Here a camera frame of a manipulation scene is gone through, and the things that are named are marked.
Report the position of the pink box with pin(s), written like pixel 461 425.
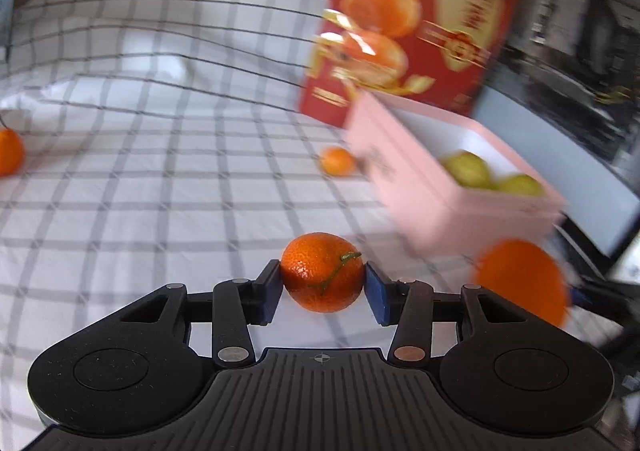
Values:
pixel 425 191

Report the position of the tangerine with stem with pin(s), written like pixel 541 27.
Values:
pixel 322 276

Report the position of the red box with orange print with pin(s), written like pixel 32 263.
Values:
pixel 425 21

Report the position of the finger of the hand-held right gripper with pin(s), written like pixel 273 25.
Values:
pixel 577 297

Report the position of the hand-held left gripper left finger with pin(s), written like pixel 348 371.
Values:
pixel 267 293

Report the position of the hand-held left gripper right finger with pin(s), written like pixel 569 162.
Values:
pixel 377 293

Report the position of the black monitor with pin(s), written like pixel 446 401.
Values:
pixel 575 81

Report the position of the green pear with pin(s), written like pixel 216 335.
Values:
pixel 520 185
pixel 466 170

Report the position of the white checked bedsheet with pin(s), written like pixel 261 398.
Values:
pixel 150 156

